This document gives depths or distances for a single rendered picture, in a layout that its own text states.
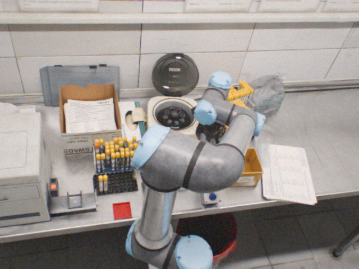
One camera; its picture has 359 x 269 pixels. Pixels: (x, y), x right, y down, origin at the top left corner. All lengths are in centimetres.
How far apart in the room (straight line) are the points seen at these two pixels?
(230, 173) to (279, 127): 111
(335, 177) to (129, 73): 106
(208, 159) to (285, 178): 93
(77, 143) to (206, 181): 87
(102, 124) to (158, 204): 79
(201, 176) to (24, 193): 70
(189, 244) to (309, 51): 125
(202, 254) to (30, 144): 65
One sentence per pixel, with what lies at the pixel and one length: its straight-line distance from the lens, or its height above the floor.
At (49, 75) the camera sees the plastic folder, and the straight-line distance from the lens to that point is 178.
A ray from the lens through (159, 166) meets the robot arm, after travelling 84.
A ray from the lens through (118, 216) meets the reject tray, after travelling 148.
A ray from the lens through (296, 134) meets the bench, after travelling 194.
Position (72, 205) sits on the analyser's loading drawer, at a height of 91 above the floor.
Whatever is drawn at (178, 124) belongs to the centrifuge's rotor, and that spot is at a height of 98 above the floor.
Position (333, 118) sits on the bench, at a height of 88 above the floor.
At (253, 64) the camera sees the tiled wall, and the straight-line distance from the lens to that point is 196.
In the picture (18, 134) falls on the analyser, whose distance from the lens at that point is 137.
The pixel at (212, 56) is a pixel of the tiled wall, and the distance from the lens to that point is 184.
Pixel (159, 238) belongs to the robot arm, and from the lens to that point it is 112.
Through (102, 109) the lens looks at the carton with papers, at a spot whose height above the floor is 94.
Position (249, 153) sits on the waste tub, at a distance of 167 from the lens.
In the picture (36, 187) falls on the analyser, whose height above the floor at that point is 110.
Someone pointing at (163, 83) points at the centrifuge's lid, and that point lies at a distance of 179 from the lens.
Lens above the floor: 217
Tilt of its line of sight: 48 degrees down
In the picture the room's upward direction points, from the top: 11 degrees clockwise
